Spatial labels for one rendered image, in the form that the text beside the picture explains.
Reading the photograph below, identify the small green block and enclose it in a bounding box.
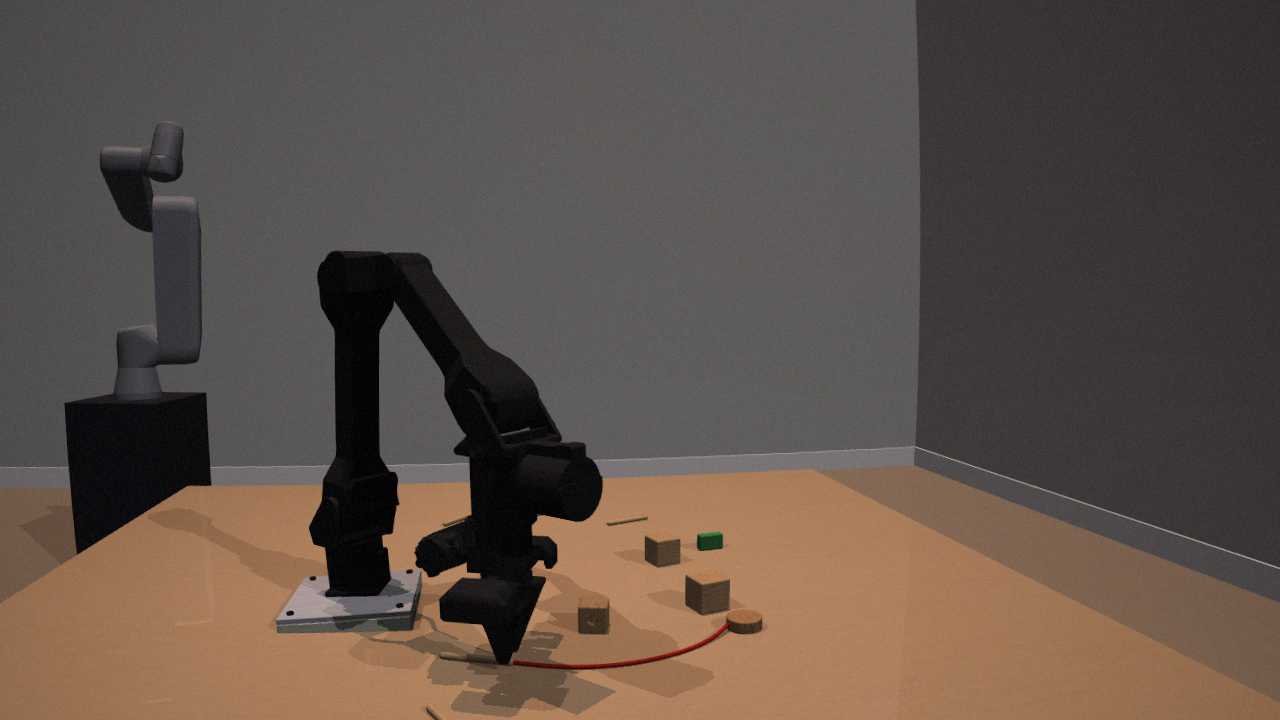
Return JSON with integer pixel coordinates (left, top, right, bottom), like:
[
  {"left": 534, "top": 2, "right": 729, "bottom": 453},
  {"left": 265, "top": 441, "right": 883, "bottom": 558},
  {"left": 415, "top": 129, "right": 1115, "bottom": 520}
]
[{"left": 698, "top": 532, "right": 723, "bottom": 551}]

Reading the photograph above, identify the round wooden button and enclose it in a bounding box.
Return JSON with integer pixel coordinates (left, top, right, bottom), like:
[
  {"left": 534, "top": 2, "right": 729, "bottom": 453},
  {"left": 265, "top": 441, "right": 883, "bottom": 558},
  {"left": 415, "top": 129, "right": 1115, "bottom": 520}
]
[{"left": 726, "top": 610, "right": 762, "bottom": 634}]

